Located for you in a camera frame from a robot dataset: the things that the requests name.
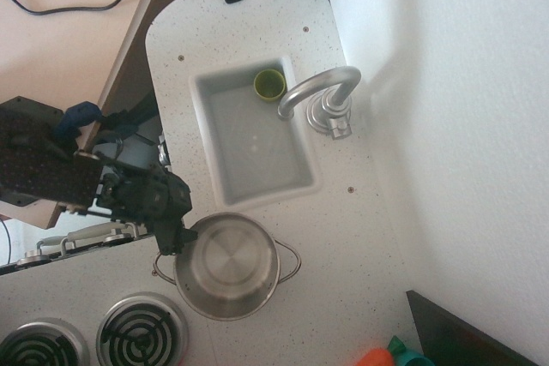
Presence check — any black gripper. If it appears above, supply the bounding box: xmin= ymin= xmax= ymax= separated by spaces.
xmin=96 ymin=164 xmax=198 ymax=255

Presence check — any stainless steel pot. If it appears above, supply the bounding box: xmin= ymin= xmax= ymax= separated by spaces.
xmin=153 ymin=213 xmax=302 ymax=321

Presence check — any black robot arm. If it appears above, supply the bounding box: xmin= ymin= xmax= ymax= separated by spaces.
xmin=1 ymin=97 xmax=198 ymax=255

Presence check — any grey toy sink basin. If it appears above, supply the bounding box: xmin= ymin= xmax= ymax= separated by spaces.
xmin=190 ymin=56 xmax=322 ymax=211

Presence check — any right black stove burner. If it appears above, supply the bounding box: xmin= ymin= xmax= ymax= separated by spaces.
xmin=96 ymin=292 xmax=190 ymax=365

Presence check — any black stove burner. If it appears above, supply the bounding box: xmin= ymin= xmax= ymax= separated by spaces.
xmin=96 ymin=292 xmax=190 ymax=365
xmin=1 ymin=318 xmax=90 ymax=365

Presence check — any silver stove knob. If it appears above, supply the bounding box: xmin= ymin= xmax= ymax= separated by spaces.
xmin=16 ymin=249 xmax=51 ymax=268

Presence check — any green plastic cup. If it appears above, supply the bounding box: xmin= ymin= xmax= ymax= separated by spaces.
xmin=253 ymin=69 xmax=287 ymax=102

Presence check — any left black stove burner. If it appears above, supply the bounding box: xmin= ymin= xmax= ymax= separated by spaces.
xmin=1 ymin=318 xmax=90 ymax=365

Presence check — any silver toy faucet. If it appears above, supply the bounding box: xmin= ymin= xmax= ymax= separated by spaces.
xmin=278 ymin=66 xmax=361 ymax=140

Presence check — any orange toy carrot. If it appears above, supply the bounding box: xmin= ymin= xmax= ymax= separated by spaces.
xmin=355 ymin=348 xmax=395 ymax=366

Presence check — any teal plastic cup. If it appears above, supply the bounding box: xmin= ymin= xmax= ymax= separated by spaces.
xmin=387 ymin=335 xmax=434 ymax=366

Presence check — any dark wooden board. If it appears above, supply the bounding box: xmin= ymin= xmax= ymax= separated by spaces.
xmin=406 ymin=290 xmax=536 ymax=366

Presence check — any grey oven door handle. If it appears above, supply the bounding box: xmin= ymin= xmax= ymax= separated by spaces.
xmin=36 ymin=222 xmax=140 ymax=255

